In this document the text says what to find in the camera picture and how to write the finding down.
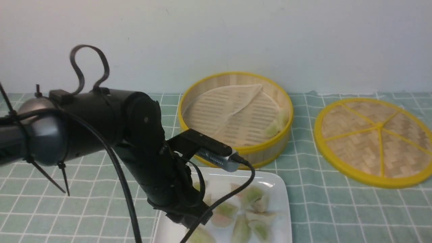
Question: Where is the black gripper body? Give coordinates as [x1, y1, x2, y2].
[147, 189, 213, 228]

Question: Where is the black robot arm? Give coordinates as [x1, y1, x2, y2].
[1, 90, 228, 229]

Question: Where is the green dumpling plate bottom left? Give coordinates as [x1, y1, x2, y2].
[187, 226, 216, 243]

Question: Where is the green dumpling plate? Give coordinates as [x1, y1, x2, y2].
[231, 214, 251, 243]
[248, 220, 272, 243]
[187, 226, 216, 243]

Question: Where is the pink dumpling on plate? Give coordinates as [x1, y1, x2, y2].
[210, 202, 239, 228]

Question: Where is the green dumpling plate front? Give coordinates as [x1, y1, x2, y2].
[231, 214, 251, 243]

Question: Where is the green dumpling on plate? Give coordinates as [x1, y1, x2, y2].
[236, 185, 270, 213]

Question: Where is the green dumpling plate right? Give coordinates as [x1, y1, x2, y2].
[248, 220, 272, 243]

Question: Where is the white dumpling on plate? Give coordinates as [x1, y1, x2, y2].
[245, 210, 276, 225]

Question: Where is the green checkered tablecloth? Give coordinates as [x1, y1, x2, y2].
[0, 92, 432, 243]

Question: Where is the white steamer liner cloth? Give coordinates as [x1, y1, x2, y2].
[182, 84, 280, 146]

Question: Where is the bamboo steamer basket yellow rim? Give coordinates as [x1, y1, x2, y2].
[178, 71, 294, 168]

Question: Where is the green dumpling in steamer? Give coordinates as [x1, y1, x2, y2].
[264, 112, 289, 137]

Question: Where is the woven bamboo steamer lid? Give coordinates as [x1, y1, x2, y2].
[314, 98, 432, 189]

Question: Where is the wrist camera black silver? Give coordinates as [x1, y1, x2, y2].
[168, 129, 252, 172]

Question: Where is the black camera cable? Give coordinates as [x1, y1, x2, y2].
[179, 156, 255, 243]

